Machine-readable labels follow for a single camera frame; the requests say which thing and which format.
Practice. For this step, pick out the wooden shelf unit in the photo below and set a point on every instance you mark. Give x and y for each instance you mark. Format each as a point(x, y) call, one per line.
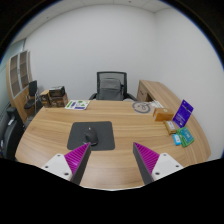
point(18, 80)

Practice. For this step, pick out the brown cardboard box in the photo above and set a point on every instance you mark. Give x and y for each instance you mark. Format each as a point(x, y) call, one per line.
point(59, 100)

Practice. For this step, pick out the small tan box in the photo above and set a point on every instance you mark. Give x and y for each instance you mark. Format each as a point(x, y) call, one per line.
point(170, 127)

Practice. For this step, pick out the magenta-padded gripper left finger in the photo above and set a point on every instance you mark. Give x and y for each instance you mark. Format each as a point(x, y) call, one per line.
point(76, 159)

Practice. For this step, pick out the wooden side desk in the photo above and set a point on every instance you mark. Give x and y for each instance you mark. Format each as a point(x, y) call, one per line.
point(156, 90)

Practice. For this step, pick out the black mesh office chair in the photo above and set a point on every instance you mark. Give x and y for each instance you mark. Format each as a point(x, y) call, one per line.
point(111, 74)

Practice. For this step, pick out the orange-brown cardboard box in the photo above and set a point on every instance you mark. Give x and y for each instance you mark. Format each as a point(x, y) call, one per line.
point(163, 114)

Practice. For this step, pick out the black cardboard box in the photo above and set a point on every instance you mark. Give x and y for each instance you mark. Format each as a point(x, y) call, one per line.
point(56, 91)

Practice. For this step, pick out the large black office chair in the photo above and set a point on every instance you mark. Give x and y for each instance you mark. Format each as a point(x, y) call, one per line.
point(10, 133)

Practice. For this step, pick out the green flat package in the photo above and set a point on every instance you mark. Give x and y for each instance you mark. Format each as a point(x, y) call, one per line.
point(186, 136)

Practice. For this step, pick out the colourful printed leaflet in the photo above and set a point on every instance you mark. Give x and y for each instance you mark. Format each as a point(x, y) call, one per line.
point(77, 104)

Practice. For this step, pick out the grey backpack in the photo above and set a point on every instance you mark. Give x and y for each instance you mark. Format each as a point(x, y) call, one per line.
point(111, 89)

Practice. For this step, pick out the small dark cardboard box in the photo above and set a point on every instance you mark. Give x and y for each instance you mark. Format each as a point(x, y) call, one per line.
point(45, 98)

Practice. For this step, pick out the purple upright card package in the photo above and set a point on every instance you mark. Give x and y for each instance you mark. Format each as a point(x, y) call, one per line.
point(182, 114)

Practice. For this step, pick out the dark grey computer mouse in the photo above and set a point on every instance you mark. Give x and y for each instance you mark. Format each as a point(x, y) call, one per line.
point(91, 136)

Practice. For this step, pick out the dark grey mouse pad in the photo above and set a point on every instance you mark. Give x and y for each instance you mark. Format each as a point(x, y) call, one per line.
point(106, 135)

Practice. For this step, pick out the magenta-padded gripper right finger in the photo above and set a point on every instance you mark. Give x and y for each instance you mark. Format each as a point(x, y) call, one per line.
point(148, 159)

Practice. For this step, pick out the small blue box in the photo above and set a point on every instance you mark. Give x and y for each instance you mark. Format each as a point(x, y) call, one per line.
point(177, 139)

